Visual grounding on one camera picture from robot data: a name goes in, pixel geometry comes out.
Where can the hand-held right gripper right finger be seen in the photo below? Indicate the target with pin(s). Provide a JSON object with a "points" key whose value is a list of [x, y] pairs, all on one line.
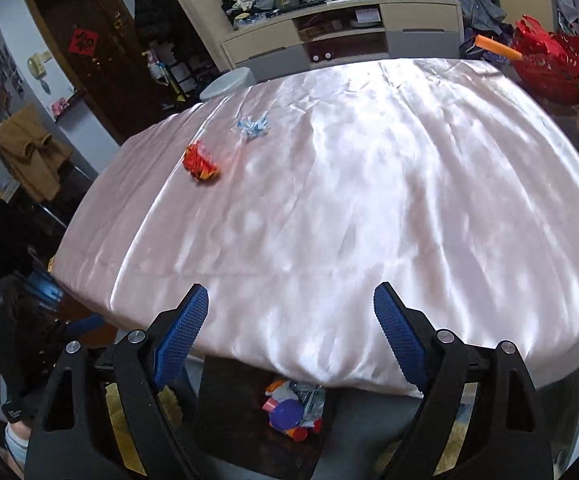
{"points": [[399, 330]]}

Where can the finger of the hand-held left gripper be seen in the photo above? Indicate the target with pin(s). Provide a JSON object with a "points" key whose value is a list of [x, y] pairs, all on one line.
{"points": [[86, 325]]}

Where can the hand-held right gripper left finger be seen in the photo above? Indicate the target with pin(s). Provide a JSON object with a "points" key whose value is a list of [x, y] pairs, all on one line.
{"points": [[184, 330]]}

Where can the black glossy trash bin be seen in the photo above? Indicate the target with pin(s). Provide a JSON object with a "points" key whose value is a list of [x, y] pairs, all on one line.
{"points": [[229, 395]]}

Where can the orange snack packet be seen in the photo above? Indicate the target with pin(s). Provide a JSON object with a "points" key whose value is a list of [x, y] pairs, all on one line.
{"points": [[275, 386]]}

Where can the white plastic wrapper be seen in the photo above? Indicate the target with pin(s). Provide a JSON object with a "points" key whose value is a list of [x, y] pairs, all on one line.
{"points": [[307, 395]]}

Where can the pink plastic tube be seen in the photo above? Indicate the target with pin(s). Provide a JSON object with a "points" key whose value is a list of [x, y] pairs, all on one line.
{"points": [[271, 404]]}

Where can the small red piece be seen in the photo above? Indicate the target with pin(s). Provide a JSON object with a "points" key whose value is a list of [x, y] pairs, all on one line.
{"points": [[318, 425]]}

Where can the purple plastic lid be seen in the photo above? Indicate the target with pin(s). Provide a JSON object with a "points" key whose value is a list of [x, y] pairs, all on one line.
{"points": [[287, 414]]}

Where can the red and gold wrapper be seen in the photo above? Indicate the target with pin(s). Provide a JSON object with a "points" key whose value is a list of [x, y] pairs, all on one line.
{"points": [[202, 162]]}

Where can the blue white wrapper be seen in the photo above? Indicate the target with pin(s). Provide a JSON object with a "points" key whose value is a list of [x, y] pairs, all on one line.
{"points": [[253, 126]]}

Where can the person's left forearm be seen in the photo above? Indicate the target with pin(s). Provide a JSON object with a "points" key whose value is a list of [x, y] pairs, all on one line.
{"points": [[14, 442]]}

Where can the blue plastic object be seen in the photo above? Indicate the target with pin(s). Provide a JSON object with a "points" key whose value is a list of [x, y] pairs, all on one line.
{"points": [[44, 287]]}

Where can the yellow fleece garment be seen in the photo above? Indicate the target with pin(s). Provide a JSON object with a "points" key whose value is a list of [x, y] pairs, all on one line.
{"points": [[174, 402]]}

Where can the bed with pink satin sheet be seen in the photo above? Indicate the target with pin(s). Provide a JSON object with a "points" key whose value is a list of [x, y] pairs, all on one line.
{"points": [[344, 185]]}

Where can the brown coat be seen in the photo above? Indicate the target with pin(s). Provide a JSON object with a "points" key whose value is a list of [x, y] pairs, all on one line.
{"points": [[29, 155]]}

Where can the small pink box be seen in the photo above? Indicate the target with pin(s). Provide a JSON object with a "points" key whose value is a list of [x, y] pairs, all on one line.
{"points": [[61, 106]]}

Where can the dark brown door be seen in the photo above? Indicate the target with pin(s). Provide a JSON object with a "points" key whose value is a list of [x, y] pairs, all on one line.
{"points": [[104, 90]]}

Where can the white round stool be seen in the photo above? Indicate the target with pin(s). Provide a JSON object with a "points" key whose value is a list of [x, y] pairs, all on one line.
{"points": [[227, 82]]}

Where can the white spray bottle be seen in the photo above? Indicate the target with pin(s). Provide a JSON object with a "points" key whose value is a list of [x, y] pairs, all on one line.
{"points": [[157, 67]]}

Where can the red diamond door decoration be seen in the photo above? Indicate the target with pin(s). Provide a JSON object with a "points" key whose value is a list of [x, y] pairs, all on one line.
{"points": [[83, 44]]}

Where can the orange foam tube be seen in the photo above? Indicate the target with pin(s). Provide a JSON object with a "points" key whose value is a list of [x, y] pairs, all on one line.
{"points": [[499, 47]]}

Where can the red basket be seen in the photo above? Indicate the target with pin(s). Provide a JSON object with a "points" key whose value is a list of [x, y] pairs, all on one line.
{"points": [[552, 67]]}

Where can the beige and grey cabinet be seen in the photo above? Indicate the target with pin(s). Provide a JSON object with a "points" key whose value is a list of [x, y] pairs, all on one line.
{"points": [[409, 17]]}

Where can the white box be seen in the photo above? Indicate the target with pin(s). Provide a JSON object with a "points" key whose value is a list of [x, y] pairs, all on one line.
{"points": [[368, 16]]}

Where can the hanging dark coat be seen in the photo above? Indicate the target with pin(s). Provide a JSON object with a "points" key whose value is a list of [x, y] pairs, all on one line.
{"points": [[152, 10]]}

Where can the white folding screen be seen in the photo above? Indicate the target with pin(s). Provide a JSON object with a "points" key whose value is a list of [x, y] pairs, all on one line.
{"points": [[199, 5]]}

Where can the grey hanging clothes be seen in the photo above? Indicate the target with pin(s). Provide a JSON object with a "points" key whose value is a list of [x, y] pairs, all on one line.
{"points": [[479, 5]]}

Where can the photos on wall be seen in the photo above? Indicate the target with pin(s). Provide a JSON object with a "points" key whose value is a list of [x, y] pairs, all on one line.
{"points": [[1, 77]]}

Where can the cream wall intercom phone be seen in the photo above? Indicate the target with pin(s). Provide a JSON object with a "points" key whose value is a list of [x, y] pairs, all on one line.
{"points": [[36, 65]]}

